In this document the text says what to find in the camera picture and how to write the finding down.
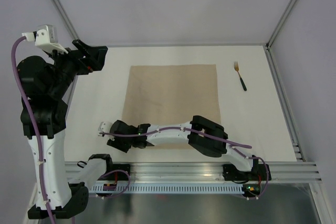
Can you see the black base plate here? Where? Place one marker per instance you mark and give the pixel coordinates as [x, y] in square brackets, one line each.
[258, 173]
[119, 172]

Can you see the beige cloth napkin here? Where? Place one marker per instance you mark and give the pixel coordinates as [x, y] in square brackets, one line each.
[166, 95]

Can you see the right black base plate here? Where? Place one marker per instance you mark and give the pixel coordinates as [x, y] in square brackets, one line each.
[258, 173]

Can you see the aluminium frame post left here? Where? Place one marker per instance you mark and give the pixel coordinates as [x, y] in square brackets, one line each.
[65, 19]

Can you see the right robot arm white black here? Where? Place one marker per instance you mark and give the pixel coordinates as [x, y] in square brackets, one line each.
[202, 134]

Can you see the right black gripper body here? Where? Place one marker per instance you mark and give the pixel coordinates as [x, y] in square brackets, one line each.
[122, 145]

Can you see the white slotted cable duct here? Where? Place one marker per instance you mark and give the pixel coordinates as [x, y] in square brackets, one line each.
[162, 188]

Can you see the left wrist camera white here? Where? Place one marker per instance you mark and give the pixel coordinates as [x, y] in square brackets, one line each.
[45, 38]

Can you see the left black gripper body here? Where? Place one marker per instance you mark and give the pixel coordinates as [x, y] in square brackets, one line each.
[69, 64]

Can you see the aluminium frame back bar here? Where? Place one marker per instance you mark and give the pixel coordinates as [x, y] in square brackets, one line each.
[187, 44]

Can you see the gold fork green handle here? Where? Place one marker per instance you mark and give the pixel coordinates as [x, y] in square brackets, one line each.
[236, 67]

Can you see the aluminium frame right rail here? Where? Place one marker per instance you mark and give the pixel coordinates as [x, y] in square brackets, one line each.
[289, 120]

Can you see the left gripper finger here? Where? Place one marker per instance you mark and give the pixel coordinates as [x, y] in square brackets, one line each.
[96, 57]
[82, 51]

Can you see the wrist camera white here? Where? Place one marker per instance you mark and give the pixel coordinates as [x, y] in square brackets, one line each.
[45, 38]
[104, 128]

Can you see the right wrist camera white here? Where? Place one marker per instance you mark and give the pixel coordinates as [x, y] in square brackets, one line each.
[104, 128]

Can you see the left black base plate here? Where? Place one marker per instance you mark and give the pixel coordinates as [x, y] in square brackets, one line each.
[119, 172]

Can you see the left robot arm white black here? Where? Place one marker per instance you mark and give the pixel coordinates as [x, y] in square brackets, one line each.
[42, 87]

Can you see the aluminium mounting rail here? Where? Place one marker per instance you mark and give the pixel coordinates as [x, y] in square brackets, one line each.
[213, 172]

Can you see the aluminium frame post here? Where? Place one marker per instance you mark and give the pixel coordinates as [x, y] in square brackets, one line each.
[65, 19]
[283, 19]

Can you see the aluminium frame post right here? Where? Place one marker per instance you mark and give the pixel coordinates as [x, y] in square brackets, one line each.
[283, 19]

